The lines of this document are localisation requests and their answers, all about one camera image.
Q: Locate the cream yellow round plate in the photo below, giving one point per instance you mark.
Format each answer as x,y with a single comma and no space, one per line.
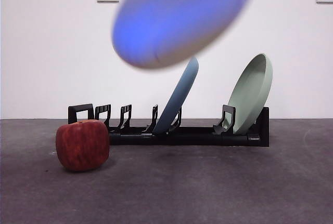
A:
179,21

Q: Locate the red apple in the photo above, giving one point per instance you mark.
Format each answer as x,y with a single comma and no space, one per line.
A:
82,146

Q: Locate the blue round plate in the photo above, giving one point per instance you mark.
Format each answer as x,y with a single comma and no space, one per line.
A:
179,96

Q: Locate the black plastic plate rack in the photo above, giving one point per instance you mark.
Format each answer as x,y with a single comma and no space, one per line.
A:
187,138

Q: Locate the pale green round plate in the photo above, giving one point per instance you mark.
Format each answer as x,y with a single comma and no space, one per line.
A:
252,96

